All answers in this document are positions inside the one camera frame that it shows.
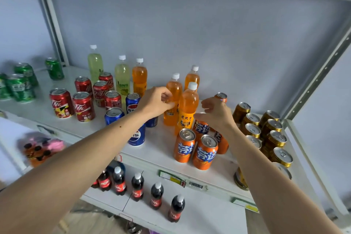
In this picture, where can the pale yellow drink bottle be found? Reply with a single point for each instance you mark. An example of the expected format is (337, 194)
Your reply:
(95, 66)
(122, 80)

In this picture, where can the person's left forearm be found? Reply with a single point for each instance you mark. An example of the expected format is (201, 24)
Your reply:
(60, 176)

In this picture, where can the person's right hand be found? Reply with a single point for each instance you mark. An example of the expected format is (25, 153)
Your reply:
(219, 117)

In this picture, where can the yellow green price tag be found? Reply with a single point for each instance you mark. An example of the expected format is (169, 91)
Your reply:
(245, 205)
(171, 177)

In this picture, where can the group of gold cans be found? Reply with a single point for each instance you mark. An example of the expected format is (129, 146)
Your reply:
(275, 139)

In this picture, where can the row of dark cola bottles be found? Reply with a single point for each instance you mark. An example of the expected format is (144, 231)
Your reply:
(137, 188)

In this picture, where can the person's right forearm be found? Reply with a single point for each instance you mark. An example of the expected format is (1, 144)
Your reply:
(268, 187)

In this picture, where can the cluster of pink bottles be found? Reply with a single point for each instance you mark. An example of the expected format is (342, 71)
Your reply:
(57, 144)

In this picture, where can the green drink can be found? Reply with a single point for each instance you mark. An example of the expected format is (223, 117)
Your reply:
(54, 70)
(21, 89)
(3, 88)
(26, 74)

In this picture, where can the group of red cola cans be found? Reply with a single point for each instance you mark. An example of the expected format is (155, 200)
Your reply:
(83, 107)

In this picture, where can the blue drink can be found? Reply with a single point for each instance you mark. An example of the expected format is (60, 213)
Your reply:
(137, 137)
(151, 122)
(132, 105)
(113, 116)

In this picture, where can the cluster of orange black-cap bottles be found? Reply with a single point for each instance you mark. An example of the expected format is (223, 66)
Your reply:
(35, 157)

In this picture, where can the person's left hand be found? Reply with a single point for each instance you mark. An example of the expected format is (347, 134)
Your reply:
(152, 103)

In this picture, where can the white metal shelf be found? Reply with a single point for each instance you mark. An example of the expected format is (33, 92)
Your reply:
(159, 157)

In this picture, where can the white barcode label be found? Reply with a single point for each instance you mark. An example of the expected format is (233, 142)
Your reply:
(196, 185)

